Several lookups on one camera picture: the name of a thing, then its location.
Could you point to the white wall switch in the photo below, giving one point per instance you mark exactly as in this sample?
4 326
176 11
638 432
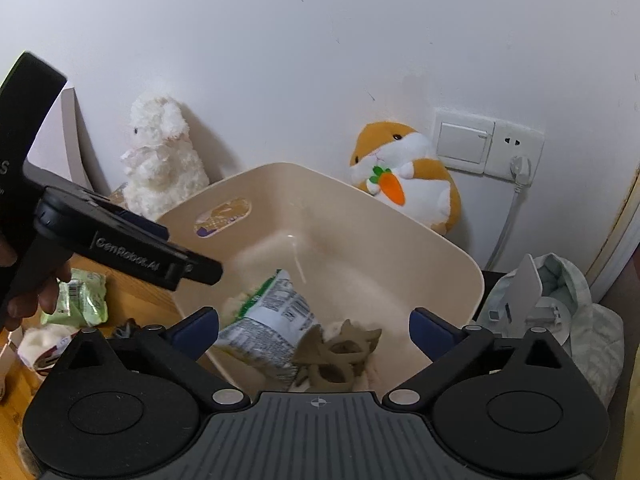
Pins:
462 142

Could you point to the white wall outlet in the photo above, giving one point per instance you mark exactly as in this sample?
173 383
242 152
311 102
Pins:
520 140

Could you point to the black hair clip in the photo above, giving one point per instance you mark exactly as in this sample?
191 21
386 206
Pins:
127 330

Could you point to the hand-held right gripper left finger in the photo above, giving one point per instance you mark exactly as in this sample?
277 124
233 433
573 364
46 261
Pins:
196 329

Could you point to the beige plastic container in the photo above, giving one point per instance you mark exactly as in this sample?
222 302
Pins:
350 240

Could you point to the person's left hand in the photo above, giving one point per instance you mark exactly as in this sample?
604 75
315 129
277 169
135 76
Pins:
52 295

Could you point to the orange white plush hamster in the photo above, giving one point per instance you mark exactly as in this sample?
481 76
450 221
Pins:
415 180

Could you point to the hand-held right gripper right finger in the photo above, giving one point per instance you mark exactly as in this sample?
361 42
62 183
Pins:
429 332

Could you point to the cream door frame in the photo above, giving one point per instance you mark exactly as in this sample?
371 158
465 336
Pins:
617 240

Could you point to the white fluffy headband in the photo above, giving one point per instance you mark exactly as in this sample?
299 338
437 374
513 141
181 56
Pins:
35 347

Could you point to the white plush rabbit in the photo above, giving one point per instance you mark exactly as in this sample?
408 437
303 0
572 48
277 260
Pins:
160 160

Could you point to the green snack packet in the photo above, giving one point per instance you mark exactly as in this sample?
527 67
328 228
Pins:
80 300
275 320

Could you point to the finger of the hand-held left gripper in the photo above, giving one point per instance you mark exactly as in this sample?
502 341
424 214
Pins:
150 257
142 224

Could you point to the white plastic stand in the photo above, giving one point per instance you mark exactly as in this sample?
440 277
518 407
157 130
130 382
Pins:
525 285

